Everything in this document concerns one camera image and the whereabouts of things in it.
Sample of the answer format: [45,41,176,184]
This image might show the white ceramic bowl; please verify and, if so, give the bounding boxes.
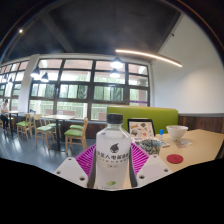
[165,124,189,141]

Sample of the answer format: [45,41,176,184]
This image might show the green speckled enamel mug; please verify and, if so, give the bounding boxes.
[138,138,163,156]

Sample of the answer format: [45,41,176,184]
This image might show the clear plastic water bottle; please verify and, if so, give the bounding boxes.
[95,113,132,191]

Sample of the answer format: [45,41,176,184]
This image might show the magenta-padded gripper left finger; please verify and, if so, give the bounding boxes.
[53,143,98,190]

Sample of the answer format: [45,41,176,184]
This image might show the wooden dining table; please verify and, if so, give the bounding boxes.
[42,114,76,151]

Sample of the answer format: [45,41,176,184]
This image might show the black pendant lamps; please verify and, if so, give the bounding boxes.
[30,55,125,83]

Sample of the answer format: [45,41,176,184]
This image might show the green-seated wooden chairs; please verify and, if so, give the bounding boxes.
[15,113,89,156]

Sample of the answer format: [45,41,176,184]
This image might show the long linear ceiling light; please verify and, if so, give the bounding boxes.
[114,48,184,68]

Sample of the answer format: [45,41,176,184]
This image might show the green upholstered bench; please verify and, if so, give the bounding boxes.
[106,105,180,135]

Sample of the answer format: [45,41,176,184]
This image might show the black-framed picture stand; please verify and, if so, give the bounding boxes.
[127,118,157,140]

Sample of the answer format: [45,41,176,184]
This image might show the flat round red coaster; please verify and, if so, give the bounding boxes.
[166,153,185,165]

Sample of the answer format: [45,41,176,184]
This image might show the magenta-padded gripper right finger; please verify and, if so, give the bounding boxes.
[129,142,173,188]

